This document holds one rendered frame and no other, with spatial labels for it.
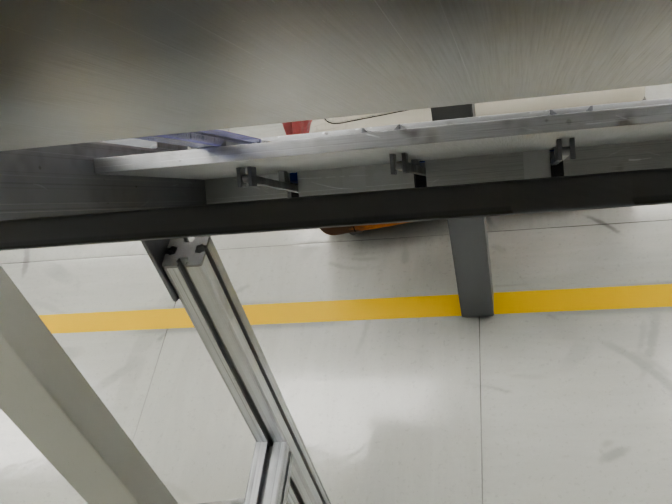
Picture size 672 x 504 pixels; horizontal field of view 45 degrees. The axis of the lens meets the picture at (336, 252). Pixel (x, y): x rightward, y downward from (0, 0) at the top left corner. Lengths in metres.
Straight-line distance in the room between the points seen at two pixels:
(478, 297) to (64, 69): 1.27
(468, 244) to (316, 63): 1.14
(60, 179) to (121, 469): 0.54
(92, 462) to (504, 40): 0.82
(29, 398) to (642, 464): 0.87
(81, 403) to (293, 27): 0.78
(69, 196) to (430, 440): 0.92
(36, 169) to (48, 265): 1.40
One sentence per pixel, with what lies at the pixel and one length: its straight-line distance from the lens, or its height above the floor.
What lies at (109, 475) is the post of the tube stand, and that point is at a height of 0.39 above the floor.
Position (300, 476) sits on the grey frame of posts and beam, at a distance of 1.08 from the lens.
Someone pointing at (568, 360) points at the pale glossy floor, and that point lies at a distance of 1.41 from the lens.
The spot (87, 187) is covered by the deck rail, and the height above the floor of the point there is 0.84.
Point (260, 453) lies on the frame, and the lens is 1.00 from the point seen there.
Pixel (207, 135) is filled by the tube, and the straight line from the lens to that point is 0.50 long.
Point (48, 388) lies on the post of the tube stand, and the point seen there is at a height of 0.55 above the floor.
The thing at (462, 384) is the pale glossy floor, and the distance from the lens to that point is 1.39.
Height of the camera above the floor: 1.15
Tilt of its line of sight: 45 degrees down
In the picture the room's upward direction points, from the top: 17 degrees counter-clockwise
